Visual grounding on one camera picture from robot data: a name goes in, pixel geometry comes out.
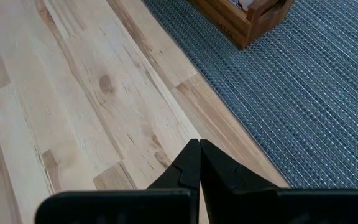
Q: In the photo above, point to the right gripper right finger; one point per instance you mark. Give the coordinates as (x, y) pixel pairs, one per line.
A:
(259, 205)

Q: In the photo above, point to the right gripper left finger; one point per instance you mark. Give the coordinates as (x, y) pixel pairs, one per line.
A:
(154, 205)

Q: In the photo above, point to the wooden three-compartment tray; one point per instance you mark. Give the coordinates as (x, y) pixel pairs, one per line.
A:
(244, 21)

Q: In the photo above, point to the dark ribbed mat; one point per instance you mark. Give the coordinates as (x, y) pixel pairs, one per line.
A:
(291, 93)

